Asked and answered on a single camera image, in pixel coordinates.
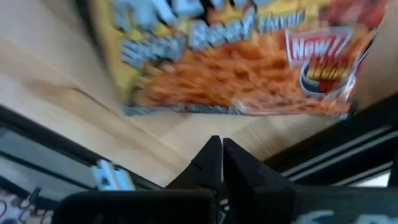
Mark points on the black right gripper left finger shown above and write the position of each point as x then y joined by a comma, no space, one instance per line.
192,199

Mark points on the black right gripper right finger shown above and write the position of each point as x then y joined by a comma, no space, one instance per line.
255,193

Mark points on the black Maruchan fire noodle pack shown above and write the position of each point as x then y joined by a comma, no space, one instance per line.
233,71

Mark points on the white bracket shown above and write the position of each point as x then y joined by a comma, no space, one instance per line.
109,179

